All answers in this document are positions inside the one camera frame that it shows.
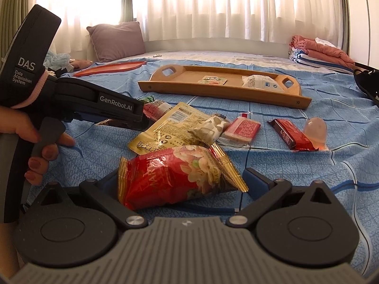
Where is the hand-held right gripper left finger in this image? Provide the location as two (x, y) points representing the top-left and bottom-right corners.
(39, 170), (148, 230)

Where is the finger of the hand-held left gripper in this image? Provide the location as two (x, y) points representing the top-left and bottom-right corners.
(72, 111), (160, 131)

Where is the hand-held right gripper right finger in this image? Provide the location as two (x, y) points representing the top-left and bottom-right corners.
(226, 168), (336, 229)

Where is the red white-lettered biscuit packet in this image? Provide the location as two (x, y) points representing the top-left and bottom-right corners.
(143, 101), (174, 122)

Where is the gold snack packet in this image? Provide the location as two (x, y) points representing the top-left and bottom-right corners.
(128, 102), (208, 155)

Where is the wooden tray with handles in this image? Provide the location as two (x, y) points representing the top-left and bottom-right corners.
(138, 64), (312, 111)

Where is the red nut packet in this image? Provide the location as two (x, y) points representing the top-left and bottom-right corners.
(118, 142), (249, 211)

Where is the red clear-wrapped biscuit packet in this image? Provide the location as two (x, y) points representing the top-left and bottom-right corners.
(219, 112), (262, 149)

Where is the dark red chocolate bar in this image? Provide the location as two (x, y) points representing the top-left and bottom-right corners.
(268, 118), (319, 151)

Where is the clear pink jelly cup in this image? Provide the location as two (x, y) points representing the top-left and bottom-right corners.
(302, 117), (329, 151)

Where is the person's left hand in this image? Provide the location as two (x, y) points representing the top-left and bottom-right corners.
(0, 106), (76, 186)

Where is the crumpled light blue cloth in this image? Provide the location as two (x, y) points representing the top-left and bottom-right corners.
(44, 50), (72, 72)

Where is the blue patterned blanket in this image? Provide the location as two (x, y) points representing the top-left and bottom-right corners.
(18, 58), (379, 279)

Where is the cream tan-patched snack packet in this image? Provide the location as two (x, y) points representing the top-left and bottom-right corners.
(188, 114), (231, 148)

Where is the orange plastic tray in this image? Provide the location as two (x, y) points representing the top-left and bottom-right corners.
(72, 61), (147, 78)

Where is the small pale snack packet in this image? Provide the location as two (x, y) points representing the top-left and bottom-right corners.
(198, 75), (228, 86)

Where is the white patterned bedsheet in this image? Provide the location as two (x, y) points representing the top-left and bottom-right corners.
(124, 50), (329, 67)

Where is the purple pillow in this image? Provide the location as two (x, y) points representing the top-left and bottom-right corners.
(87, 21), (146, 63)

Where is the white snack packet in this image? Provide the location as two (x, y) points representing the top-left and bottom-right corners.
(241, 75), (281, 89)

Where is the blue white striped towel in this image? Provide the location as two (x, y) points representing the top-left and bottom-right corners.
(289, 47), (353, 73)

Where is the white sheer curtain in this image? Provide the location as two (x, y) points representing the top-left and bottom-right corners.
(36, 0), (348, 49)

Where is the folded blankets pile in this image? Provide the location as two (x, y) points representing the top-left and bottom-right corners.
(292, 35), (356, 69)

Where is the white folded cloth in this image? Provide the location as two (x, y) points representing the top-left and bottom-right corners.
(315, 37), (336, 48)

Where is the white bed frame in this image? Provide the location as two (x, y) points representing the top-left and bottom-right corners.
(144, 37), (292, 58)

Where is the black strapped bag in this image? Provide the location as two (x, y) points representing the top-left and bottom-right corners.
(352, 62), (379, 107)

